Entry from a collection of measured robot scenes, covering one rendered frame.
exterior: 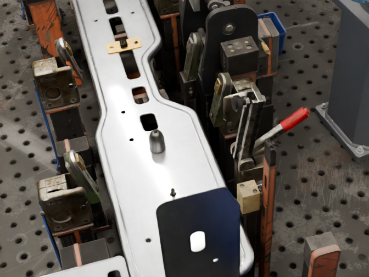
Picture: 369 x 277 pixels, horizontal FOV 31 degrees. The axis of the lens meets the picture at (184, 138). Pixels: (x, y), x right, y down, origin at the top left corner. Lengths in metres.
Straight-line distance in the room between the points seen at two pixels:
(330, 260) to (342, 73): 0.76
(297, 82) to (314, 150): 0.26
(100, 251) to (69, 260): 0.06
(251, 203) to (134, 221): 0.22
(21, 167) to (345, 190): 0.84
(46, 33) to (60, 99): 0.39
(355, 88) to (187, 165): 0.51
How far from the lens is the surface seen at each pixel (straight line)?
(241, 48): 1.39
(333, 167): 1.72
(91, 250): 1.25
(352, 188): 1.69
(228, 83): 1.34
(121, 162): 1.34
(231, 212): 0.91
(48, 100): 1.56
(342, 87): 1.69
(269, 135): 1.23
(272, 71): 1.56
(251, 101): 1.15
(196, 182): 1.30
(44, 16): 1.88
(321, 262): 0.99
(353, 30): 1.57
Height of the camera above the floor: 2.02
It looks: 48 degrees down
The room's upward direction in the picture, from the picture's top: 5 degrees counter-clockwise
